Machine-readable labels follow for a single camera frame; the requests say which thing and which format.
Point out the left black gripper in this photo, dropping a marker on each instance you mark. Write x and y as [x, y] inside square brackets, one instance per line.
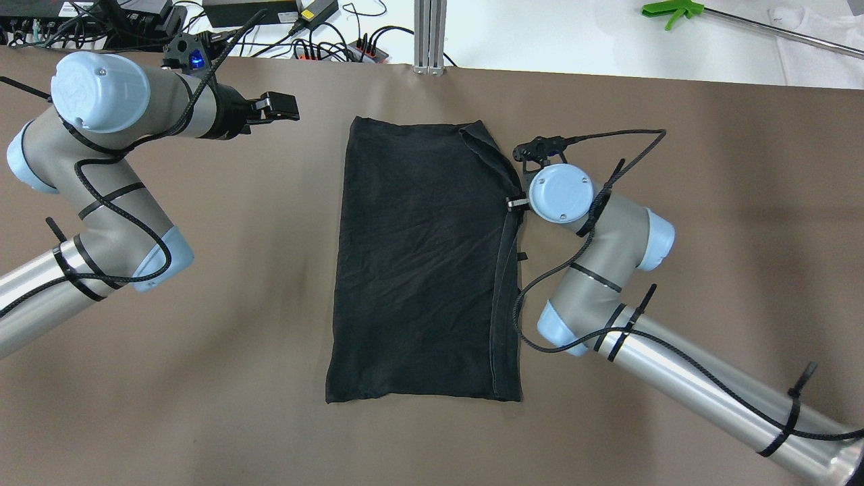
[230, 114]

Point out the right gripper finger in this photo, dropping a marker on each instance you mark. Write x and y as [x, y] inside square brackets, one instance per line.
[517, 203]

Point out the black t-shirt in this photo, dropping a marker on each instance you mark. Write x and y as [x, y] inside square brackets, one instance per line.
[427, 267]

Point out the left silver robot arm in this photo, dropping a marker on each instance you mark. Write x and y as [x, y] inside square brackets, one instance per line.
[103, 106]

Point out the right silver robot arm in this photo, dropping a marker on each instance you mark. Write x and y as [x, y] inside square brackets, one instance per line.
[586, 313]

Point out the orange power strip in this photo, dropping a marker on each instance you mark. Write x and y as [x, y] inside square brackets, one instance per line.
[358, 52]

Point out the black power adapter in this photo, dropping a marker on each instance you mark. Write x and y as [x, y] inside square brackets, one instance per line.
[223, 14]

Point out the aluminium frame post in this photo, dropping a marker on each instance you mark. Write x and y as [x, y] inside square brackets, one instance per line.
[429, 34]

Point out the green handled reacher tool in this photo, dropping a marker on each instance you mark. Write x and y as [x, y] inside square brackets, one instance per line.
[674, 10]

